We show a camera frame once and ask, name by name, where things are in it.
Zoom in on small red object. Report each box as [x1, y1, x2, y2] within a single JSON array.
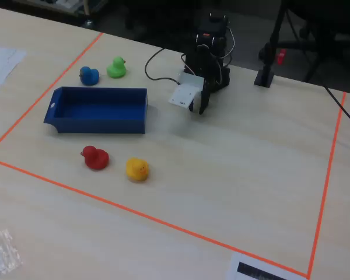
[[276, 48, 288, 66]]

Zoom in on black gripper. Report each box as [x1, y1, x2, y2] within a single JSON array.
[[188, 44, 223, 116]]

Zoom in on blue rubber duck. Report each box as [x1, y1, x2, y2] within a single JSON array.
[[79, 66, 100, 86]]

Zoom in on clear plastic bag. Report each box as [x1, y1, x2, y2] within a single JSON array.
[[0, 229, 24, 278]]

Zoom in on white label with black bar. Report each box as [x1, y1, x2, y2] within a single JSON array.
[[225, 251, 307, 280]]

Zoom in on green rubber duck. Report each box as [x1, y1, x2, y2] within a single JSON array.
[[106, 56, 127, 79]]

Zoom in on orange tape line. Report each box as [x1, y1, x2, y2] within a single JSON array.
[[0, 157, 309, 278], [0, 32, 104, 155], [306, 92, 347, 278]]

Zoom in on blue plastic box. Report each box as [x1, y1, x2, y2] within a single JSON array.
[[43, 86, 149, 135]]

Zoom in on white printed paper sheet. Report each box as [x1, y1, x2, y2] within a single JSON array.
[[0, 45, 27, 99]]

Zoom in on black office chair base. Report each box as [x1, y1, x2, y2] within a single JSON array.
[[258, 0, 350, 83]]

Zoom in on black camera stand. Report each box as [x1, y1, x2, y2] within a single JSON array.
[[253, 0, 289, 89]]

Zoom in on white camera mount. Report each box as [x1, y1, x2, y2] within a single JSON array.
[[167, 72, 205, 110]]

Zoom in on thin black camera cable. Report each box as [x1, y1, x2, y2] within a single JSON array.
[[144, 47, 185, 86]]

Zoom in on yellow rubber duck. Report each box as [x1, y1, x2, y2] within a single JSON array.
[[125, 157, 150, 183]]

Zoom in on thick black cable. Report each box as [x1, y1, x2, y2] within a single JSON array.
[[323, 85, 350, 132]]

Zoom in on red rubber duck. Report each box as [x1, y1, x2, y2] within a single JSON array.
[[80, 145, 110, 171]]

